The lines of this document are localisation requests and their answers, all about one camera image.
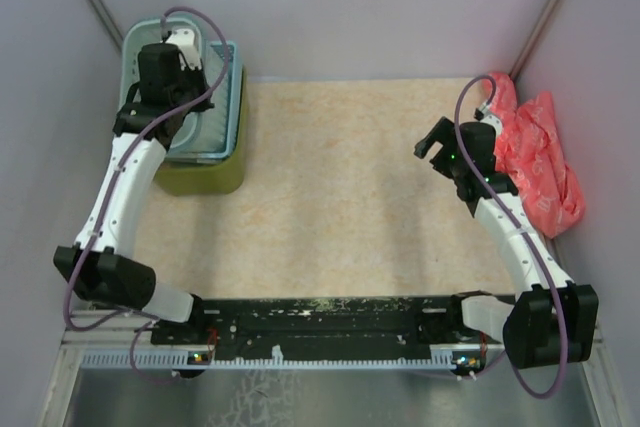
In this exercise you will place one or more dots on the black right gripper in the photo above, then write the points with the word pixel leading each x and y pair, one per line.
pixel 442 132

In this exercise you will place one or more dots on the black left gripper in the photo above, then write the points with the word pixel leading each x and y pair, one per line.
pixel 197 76

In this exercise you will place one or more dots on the light blue perforated bin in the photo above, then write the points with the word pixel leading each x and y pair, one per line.
pixel 210 137

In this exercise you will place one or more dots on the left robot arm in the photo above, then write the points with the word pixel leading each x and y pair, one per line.
pixel 99 266

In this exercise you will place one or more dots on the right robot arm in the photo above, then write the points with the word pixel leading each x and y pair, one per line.
pixel 551 311

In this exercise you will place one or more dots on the red plastic bag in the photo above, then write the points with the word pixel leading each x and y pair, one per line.
pixel 529 150

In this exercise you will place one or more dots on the olive green tub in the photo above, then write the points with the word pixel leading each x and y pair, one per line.
pixel 210 179

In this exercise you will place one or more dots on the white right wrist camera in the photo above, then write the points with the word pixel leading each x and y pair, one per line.
pixel 484 114

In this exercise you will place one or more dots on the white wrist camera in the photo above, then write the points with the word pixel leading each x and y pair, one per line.
pixel 188 42
pixel 484 114

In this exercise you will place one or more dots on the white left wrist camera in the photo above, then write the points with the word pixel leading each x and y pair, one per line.
pixel 188 42

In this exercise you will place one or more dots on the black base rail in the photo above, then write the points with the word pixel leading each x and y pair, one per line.
pixel 338 329

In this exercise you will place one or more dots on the aluminium frame rail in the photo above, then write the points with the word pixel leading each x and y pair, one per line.
pixel 103 329

